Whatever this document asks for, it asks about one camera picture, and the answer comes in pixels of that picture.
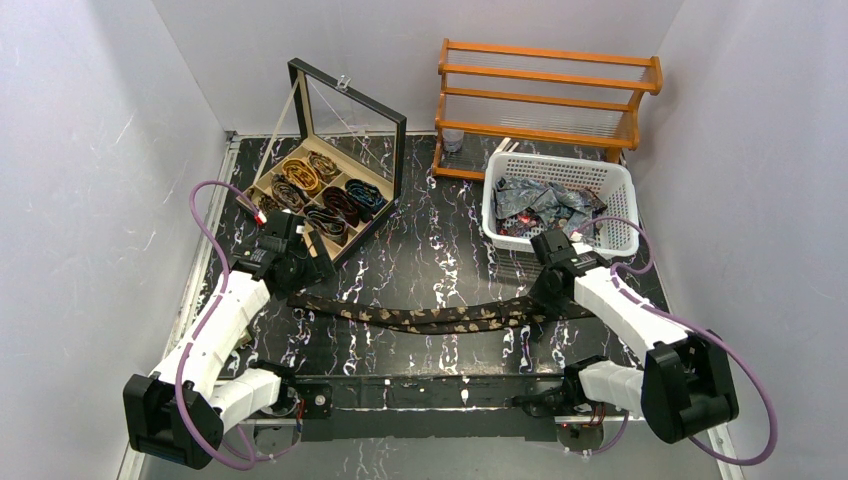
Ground white plastic basket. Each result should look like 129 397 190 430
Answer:
481 152 638 252

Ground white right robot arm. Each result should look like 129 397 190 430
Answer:
530 231 739 444

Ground grey ties in basket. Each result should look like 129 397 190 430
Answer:
493 176 608 239

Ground blue black rolled tie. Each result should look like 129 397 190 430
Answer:
345 179 387 221

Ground dark red rolled tie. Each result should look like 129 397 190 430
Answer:
322 186 361 227

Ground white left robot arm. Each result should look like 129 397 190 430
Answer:
123 211 335 470

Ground black tie storage box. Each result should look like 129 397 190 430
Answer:
240 58 407 267

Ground black gold floral tie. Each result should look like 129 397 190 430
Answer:
287 293 593 335

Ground small clear plastic cup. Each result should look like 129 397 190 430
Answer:
441 129 465 153

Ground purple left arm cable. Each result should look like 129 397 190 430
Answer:
173 181 299 472

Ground brown rolled tie back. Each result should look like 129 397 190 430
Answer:
307 150 341 184

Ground orange wooden shoe rack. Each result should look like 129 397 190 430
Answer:
432 39 664 181

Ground grey striped rolled tie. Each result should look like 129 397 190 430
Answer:
303 204 348 246

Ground olive patterned rolled tie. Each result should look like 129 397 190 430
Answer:
245 187 283 216

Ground gold rolled tie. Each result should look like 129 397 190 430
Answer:
281 158 323 196

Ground brown patterned rolled tie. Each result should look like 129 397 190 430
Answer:
271 174 309 212

